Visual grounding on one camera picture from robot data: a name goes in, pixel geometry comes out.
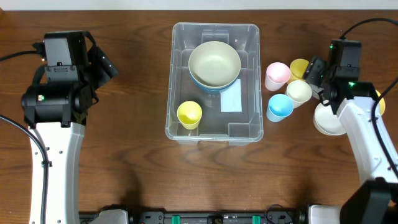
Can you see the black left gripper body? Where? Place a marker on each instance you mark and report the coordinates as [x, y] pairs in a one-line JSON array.
[[102, 74]]

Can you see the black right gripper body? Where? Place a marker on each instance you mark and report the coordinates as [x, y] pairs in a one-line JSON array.
[[321, 73]]

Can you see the yellow cup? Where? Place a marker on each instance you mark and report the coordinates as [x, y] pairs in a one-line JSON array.
[[189, 114], [297, 69]]

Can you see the cream white cup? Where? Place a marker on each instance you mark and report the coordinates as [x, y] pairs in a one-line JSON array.
[[299, 92]]

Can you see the blue plastic cup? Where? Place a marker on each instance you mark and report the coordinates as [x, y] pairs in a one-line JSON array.
[[279, 107]]

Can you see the cream beige bowl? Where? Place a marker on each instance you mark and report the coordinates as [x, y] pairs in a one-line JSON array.
[[214, 63]]

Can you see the clear plastic storage bin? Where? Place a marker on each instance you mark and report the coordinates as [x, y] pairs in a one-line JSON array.
[[233, 127]]

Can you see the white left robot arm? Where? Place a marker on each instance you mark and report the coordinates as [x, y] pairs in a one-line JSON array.
[[55, 108]]

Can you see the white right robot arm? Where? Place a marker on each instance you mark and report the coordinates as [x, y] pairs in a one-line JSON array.
[[356, 106]]

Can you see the pink plastic cup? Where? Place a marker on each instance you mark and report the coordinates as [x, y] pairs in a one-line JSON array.
[[277, 74]]

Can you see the white bowl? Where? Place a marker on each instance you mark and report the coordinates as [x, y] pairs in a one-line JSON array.
[[326, 122]]

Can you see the yellow bowl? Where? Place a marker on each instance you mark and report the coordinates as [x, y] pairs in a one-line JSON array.
[[382, 103]]

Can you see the white label in bin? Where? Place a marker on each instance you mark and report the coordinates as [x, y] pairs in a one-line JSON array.
[[230, 98]]

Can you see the blue bowl under beige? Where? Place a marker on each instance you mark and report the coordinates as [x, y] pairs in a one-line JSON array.
[[212, 89]]

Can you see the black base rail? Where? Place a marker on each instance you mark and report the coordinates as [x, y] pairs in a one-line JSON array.
[[273, 214]]

